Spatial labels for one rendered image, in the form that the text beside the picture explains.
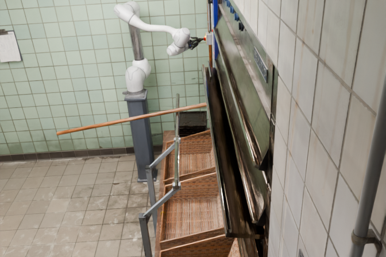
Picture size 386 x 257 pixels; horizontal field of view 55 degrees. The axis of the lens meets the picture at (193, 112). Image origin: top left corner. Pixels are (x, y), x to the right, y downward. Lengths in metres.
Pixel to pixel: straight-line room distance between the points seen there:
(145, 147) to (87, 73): 1.03
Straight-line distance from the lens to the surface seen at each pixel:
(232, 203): 1.63
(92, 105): 4.29
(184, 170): 3.18
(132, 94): 3.55
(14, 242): 3.85
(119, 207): 3.82
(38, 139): 4.70
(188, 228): 2.68
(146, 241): 2.40
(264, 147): 1.30
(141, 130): 3.71
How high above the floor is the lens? 2.50
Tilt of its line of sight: 28 degrees down
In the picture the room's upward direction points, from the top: 4 degrees counter-clockwise
